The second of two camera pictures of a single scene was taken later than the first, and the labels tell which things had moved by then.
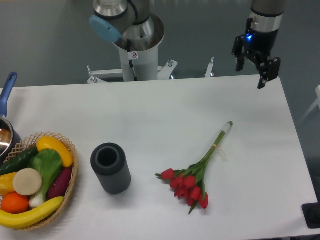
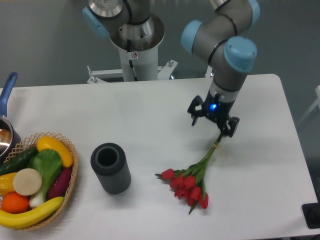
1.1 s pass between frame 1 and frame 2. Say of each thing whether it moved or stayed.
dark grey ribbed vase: stayed
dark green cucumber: stayed
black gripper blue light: moved
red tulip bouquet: stayed
